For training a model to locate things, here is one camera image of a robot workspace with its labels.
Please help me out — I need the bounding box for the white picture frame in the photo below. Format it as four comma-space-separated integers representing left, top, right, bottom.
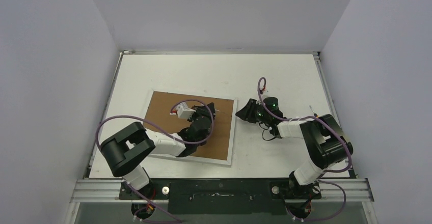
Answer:
142, 90, 237, 166

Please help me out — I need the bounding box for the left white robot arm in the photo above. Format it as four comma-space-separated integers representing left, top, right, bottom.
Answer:
95, 101, 215, 199

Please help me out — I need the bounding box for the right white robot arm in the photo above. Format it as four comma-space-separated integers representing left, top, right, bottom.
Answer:
235, 97, 354, 198

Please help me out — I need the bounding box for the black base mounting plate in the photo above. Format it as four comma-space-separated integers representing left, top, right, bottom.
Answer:
118, 178, 325, 216

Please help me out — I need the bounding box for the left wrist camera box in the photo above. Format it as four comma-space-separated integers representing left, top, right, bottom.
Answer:
170, 102, 196, 120

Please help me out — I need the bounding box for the yellow handled screwdriver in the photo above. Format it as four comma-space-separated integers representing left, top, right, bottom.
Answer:
309, 105, 318, 117

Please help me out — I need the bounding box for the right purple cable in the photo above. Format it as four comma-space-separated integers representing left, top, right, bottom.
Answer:
257, 77, 353, 174

